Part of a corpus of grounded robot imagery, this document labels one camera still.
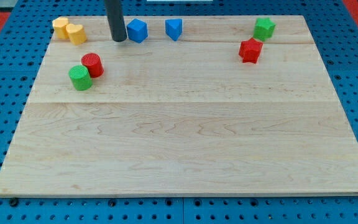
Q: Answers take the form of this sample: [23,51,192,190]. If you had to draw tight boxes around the green star block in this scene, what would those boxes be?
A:
[253,17,276,42]

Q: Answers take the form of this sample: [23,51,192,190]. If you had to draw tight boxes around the blue cube block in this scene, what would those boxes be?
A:
[127,19,148,43]

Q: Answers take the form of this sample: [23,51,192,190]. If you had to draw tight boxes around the black cylindrical pointer rod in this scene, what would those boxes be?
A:
[104,0,127,42]

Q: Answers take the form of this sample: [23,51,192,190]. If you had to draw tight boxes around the light wooden board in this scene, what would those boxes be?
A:
[0,16,358,198]

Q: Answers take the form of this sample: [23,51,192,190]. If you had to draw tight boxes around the yellow hexagon block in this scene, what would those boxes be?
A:
[52,17,69,39]

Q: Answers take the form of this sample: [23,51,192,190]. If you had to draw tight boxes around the blue triangular prism block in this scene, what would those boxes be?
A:
[165,19,183,41]

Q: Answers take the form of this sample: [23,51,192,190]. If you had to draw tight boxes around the green cylinder block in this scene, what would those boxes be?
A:
[68,65,93,91]

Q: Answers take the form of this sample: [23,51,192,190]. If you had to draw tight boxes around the yellow heart block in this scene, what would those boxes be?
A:
[66,24,87,45]

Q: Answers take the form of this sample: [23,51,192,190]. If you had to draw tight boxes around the red cylinder block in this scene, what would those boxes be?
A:
[81,53,104,78]

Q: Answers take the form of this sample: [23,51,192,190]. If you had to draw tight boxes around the red star block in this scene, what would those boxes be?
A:
[239,37,263,63]

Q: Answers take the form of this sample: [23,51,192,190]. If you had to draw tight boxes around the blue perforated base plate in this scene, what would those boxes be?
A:
[0,0,358,223]

